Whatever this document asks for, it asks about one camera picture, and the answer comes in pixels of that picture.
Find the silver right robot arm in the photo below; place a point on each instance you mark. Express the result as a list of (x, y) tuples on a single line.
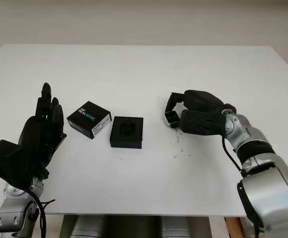
[(265, 173)]

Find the white table leg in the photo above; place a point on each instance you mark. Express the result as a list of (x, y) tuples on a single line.
[(216, 228), (65, 228)]

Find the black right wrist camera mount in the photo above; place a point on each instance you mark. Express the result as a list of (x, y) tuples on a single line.
[(203, 122)]

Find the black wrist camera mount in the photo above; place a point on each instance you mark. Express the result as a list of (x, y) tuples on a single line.
[(5, 161), (203, 122)]

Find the small silver depth camera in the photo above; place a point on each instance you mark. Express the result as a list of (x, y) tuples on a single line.
[(172, 118)]

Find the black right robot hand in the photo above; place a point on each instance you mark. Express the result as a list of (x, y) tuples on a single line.
[(203, 100)]

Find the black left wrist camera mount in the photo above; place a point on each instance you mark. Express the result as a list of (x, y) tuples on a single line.
[(5, 161)]

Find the black printed box lid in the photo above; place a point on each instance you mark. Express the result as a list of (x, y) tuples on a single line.
[(84, 119)]

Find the black box base foam insert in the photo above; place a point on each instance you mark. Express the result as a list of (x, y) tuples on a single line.
[(131, 138)]

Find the grey robot left thigh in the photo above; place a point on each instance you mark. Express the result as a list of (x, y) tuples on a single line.
[(89, 228)]

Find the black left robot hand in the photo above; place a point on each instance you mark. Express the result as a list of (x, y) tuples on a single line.
[(39, 136)]

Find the grey robot thigh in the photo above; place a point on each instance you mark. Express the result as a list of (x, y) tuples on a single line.
[(176, 228), (89, 228)]

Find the grey robot right thigh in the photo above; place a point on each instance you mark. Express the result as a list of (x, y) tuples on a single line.
[(176, 228)]

